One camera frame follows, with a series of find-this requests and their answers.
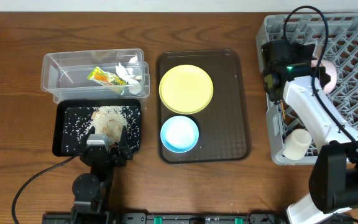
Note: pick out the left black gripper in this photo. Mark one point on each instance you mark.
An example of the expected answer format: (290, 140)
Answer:
(111, 153)

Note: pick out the rice food waste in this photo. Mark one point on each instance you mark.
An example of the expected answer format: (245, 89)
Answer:
(107, 120)

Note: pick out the green snack wrapper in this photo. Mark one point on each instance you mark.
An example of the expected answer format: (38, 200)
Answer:
(105, 78)

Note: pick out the white tissue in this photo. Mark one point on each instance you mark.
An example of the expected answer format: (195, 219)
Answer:
(126, 74)

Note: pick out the light blue bowl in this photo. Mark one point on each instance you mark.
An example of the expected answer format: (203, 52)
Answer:
(179, 134)

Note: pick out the white cup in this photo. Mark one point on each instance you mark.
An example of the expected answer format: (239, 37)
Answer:
(297, 144)

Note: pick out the white pink round bowl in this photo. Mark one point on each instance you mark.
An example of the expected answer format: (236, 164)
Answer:
(329, 80)

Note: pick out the wooden chopstick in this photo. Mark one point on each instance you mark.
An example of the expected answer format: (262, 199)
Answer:
(283, 109)

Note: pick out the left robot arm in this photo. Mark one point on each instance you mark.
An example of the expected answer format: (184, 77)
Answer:
(92, 189)

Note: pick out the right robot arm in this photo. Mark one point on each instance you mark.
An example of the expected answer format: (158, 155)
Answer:
(294, 74)

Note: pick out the black plastic waste tray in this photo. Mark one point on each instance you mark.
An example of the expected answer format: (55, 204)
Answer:
(63, 106)

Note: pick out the clear plastic waste bin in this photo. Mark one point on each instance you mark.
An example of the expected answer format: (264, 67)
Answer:
(64, 74)

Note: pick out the grey dishwasher rack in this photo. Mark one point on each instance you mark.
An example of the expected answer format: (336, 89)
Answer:
(342, 51)

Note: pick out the yellow round plate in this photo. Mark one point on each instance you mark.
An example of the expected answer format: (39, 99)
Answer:
(186, 89)

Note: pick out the dark brown serving tray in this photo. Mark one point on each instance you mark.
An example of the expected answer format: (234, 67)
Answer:
(223, 124)

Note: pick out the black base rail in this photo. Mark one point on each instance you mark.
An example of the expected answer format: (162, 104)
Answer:
(142, 218)

